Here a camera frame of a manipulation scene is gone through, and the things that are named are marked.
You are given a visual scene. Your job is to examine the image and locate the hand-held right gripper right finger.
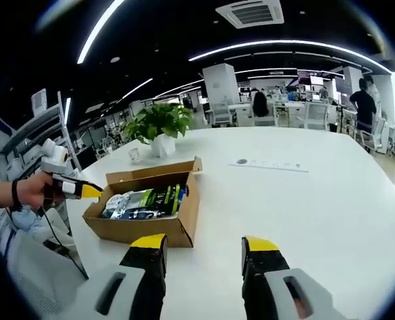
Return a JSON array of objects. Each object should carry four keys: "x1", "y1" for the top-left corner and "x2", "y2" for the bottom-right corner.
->
[{"x1": 240, "y1": 235, "x2": 354, "y2": 320}]

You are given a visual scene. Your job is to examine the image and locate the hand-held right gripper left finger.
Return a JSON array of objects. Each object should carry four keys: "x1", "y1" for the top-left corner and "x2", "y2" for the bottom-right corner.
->
[{"x1": 55, "y1": 233, "x2": 169, "y2": 320}]

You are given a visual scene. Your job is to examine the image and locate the white silver packet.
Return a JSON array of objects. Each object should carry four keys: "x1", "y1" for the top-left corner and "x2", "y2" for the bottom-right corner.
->
[{"x1": 101, "y1": 191, "x2": 141, "y2": 220}]

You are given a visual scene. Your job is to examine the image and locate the brown cardboard shoe box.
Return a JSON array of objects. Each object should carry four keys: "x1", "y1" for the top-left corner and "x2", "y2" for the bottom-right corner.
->
[{"x1": 82, "y1": 156, "x2": 204, "y2": 249}]

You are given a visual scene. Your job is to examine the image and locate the green black foil packet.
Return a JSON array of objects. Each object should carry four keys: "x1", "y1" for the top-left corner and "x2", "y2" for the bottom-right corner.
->
[{"x1": 135, "y1": 185, "x2": 189, "y2": 216}]

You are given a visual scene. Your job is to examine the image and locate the person's left hand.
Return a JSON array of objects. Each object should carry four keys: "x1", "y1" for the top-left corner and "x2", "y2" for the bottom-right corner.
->
[{"x1": 16, "y1": 172, "x2": 54, "y2": 210}]

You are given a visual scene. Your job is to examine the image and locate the shelf rack with white bins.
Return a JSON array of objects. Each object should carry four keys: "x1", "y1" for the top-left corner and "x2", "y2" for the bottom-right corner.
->
[{"x1": 0, "y1": 88, "x2": 83, "y2": 174}]

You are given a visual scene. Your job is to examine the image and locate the grey mesh chair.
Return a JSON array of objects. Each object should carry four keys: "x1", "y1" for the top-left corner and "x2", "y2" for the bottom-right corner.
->
[{"x1": 3, "y1": 229, "x2": 89, "y2": 320}]

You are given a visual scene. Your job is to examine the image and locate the black wristband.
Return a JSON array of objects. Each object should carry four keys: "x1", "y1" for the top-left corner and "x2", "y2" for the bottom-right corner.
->
[{"x1": 11, "y1": 179, "x2": 21, "y2": 213}]

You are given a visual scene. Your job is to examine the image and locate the green potted plant white pot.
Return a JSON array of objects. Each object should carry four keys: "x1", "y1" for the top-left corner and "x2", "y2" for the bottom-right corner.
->
[{"x1": 122, "y1": 102, "x2": 195, "y2": 157}]

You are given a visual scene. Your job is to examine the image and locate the clear strip with dark disc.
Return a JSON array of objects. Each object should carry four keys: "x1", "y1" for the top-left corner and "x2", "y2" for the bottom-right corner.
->
[{"x1": 226, "y1": 157, "x2": 310, "y2": 173}]

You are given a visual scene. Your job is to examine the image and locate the group of white office chairs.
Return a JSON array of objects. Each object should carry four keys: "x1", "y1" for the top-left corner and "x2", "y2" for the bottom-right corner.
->
[{"x1": 210, "y1": 99, "x2": 395, "y2": 157}]

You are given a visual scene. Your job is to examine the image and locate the ceiling air vent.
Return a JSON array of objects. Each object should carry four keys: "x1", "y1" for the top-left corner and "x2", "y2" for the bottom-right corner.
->
[{"x1": 215, "y1": 0, "x2": 284, "y2": 29}]

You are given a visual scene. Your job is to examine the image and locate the ceiling light strips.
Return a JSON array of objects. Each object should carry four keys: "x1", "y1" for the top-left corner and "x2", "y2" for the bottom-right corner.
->
[{"x1": 63, "y1": 0, "x2": 393, "y2": 117}]

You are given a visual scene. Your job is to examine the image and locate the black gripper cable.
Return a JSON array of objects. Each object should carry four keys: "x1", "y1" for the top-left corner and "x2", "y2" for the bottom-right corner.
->
[{"x1": 37, "y1": 199, "x2": 90, "y2": 280}]

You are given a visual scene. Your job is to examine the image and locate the wall display screen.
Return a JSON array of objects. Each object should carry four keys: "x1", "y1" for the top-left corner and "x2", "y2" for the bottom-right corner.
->
[{"x1": 298, "y1": 71, "x2": 344, "y2": 86}]

